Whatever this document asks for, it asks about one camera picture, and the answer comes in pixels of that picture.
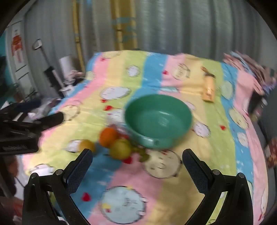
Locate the crumpled white cloth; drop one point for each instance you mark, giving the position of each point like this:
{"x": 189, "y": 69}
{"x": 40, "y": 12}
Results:
{"x": 43, "y": 108}

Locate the red snack box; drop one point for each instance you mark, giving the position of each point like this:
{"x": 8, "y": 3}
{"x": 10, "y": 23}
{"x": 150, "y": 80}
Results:
{"x": 271, "y": 155}

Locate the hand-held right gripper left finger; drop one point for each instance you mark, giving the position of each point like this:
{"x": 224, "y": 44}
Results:
{"x": 80, "y": 171}

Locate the yellow bottle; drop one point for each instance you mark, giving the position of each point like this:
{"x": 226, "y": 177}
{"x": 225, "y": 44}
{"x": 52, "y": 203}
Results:
{"x": 208, "y": 86}

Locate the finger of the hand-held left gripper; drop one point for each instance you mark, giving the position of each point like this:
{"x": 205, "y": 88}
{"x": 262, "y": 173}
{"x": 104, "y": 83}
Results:
{"x": 52, "y": 121}

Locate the green plastic bowl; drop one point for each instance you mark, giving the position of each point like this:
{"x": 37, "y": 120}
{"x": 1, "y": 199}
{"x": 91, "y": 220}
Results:
{"x": 158, "y": 116}

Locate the yellow patterned curtain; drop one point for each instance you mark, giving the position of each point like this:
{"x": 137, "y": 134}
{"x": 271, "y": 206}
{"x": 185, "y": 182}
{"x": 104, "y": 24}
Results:
{"x": 124, "y": 21}

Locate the stick vacuum cleaner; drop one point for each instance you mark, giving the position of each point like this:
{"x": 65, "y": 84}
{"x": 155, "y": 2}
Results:
{"x": 52, "y": 75}

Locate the green grapes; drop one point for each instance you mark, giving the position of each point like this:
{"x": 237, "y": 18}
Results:
{"x": 141, "y": 154}

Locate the pile of clothes and bags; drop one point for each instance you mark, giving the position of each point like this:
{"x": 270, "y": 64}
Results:
{"x": 74, "y": 77}

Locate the gold curtain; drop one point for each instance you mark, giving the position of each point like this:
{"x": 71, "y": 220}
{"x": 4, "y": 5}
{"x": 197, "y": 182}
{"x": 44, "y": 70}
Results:
{"x": 78, "y": 32}

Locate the wall poster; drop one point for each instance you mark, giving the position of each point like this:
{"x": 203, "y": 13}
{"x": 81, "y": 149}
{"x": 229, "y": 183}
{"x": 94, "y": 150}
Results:
{"x": 17, "y": 45}

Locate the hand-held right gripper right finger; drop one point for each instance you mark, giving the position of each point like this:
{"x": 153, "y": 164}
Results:
{"x": 194, "y": 171}

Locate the clear plastic candy bag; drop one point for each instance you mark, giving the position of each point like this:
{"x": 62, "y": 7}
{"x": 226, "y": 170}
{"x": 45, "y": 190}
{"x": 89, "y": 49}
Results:
{"x": 123, "y": 130}

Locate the colourful printed blanket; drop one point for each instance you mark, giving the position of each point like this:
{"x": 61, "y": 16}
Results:
{"x": 173, "y": 183}

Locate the white panel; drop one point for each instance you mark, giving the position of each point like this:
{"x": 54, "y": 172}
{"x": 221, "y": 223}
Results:
{"x": 66, "y": 65}

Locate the pile of pink clothes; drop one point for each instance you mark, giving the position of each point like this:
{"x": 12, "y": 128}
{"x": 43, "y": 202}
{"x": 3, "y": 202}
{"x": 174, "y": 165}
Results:
{"x": 248, "y": 65}

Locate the grey curtain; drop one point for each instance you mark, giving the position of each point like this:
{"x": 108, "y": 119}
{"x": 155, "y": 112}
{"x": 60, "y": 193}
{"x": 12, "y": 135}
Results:
{"x": 184, "y": 26}

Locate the yellow lemon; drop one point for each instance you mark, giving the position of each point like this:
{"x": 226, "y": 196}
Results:
{"x": 86, "y": 146}
{"x": 120, "y": 149}

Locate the orange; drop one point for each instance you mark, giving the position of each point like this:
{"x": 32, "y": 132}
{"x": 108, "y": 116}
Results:
{"x": 108, "y": 137}

